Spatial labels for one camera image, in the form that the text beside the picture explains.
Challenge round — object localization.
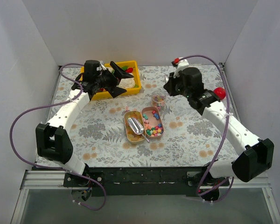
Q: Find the white cauliflower toy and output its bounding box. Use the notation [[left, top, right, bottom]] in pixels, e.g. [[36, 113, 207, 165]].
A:
[[118, 78, 135, 89]]

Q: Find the silver metal scoop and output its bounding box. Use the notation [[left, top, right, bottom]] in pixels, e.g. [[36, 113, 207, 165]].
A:
[[127, 118, 150, 142]]

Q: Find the red tomato toy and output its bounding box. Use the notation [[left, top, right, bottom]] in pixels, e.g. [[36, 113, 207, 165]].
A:
[[213, 87, 226, 100]]

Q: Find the silver jar lid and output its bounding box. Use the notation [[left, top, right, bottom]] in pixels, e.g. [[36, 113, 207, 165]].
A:
[[165, 75, 169, 83]]

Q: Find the red chili pepper toy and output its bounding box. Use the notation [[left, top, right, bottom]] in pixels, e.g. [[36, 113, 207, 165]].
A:
[[125, 67, 134, 73]]

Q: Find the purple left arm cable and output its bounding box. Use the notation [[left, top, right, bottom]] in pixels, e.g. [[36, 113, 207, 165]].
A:
[[9, 63, 107, 211]]

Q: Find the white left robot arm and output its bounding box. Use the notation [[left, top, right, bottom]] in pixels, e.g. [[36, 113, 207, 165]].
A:
[[35, 60, 133, 187]]

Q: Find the pink oval candy box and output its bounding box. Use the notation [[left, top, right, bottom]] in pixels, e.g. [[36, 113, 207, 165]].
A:
[[141, 107, 164, 140]]

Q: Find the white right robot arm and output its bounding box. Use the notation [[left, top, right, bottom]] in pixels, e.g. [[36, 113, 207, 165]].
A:
[[163, 67, 274, 185]]

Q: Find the beige oval candy box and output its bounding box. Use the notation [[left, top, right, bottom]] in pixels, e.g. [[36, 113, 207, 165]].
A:
[[124, 111, 145, 144]]

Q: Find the yellow plastic bin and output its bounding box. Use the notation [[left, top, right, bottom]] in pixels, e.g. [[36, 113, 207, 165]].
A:
[[92, 61, 141, 100]]

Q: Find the floral table mat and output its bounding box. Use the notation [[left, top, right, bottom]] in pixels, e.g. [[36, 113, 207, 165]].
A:
[[36, 64, 252, 168]]

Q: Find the clear glass jar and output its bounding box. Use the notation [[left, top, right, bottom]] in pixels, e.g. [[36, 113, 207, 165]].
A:
[[151, 91, 166, 110]]

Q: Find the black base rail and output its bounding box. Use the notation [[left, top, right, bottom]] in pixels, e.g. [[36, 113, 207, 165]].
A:
[[31, 166, 257, 196]]

